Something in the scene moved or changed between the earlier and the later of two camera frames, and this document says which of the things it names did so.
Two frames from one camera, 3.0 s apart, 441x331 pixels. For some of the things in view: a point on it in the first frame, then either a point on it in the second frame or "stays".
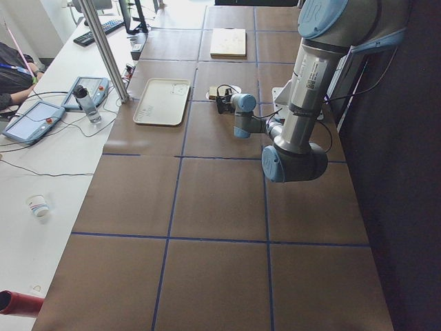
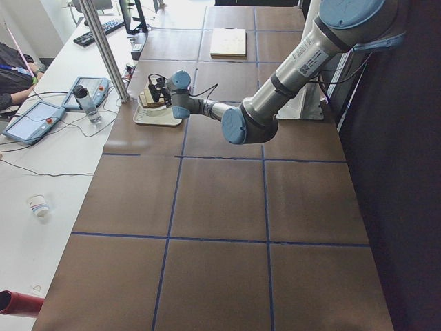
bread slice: (213, 92) to (146, 98)
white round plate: (234, 89) to (152, 109)
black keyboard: (87, 38) stays
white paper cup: (38, 205) stays
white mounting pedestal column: (300, 99) stays
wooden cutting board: (229, 43) stays
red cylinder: (12, 303) stays
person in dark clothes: (15, 78) stays
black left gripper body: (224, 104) to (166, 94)
